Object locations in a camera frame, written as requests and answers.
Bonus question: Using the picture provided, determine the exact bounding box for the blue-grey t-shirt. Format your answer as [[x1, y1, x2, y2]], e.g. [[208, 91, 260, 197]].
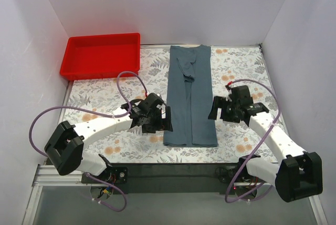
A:
[[163, 45, 218, 148]]

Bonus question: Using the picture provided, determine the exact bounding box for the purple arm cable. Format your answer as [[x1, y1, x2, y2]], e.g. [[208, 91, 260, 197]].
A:
[[28, 71, 149, 212], [224, 79, 282, 204]]

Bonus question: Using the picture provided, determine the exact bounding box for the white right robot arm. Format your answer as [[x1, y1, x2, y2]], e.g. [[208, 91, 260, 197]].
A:
[[208, 84, 323, 202]]

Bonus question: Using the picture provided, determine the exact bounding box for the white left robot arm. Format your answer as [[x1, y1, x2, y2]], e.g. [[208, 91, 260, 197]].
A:
[[44, 93, 173, 176]]

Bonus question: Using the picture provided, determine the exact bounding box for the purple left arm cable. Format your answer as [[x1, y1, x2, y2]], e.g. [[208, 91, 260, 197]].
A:
[[28, 71, 149, 212]]

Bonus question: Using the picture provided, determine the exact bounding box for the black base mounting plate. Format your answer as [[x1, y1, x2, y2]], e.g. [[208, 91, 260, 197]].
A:
[[81, 163, 270, 197]]

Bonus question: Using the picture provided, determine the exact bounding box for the floral patterned table mat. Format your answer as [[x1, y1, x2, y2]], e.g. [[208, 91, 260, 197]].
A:
[[61, 46, 277, 163]]

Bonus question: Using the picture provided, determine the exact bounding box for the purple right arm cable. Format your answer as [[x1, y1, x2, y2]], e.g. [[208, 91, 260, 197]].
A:
[[224, 79, 282, 204]]

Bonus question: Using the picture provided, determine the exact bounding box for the red plastic tray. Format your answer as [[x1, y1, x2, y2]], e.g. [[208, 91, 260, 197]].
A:
[[60, 33, 141, 81]]

